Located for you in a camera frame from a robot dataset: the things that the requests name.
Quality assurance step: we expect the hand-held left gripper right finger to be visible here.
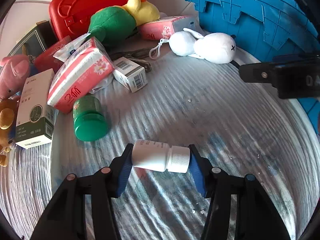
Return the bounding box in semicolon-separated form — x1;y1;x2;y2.
188;144;292;240

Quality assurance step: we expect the pink pig plush toy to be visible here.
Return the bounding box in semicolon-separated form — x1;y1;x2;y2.
0;54;32;100

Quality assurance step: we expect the dark red box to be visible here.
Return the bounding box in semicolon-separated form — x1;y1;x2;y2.
34;36;73;73

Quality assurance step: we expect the white plastic packet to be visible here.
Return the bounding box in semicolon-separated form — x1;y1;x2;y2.
53;33;92;62

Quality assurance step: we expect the brown plush toy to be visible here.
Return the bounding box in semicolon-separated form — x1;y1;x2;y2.
0;97;22;167

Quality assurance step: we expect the red bear-embossed suitcase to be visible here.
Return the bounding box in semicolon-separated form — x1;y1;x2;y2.
49;0;143;40

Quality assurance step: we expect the blue fabric storage bin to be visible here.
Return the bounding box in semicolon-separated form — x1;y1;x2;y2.
184;0;320;134

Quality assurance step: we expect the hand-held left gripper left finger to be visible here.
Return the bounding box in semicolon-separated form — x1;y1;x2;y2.
30;143;134;240

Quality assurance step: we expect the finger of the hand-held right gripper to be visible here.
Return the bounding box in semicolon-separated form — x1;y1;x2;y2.
239;61;278;85

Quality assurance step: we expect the white rabbit plush keychain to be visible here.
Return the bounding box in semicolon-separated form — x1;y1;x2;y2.
149;28;237;64

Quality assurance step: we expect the green yellow duck plush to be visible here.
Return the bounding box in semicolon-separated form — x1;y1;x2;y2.
87;0;160;46

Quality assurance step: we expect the white barcode box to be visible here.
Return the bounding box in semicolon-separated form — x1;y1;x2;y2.
112;57;147;93

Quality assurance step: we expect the striped bed sheet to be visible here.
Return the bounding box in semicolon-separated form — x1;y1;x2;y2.
0;39;320;240

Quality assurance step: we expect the dark gift box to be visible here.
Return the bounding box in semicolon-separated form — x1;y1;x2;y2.
7;20;58;58

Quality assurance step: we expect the tall white green box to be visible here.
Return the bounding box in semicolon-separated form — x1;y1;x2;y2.
15;69;58;150

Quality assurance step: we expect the white pill bottle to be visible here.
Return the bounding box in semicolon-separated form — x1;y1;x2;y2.
132;139;191;173

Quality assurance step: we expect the metal spring clamp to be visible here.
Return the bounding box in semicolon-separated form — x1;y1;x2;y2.
110;49;152;73

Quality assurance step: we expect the pink tissue pack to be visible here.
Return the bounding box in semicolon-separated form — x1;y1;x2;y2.
47;37;116;114
137;16;196;41

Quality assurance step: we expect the green plastic jar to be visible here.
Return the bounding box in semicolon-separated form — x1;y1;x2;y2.
72;95;109;142

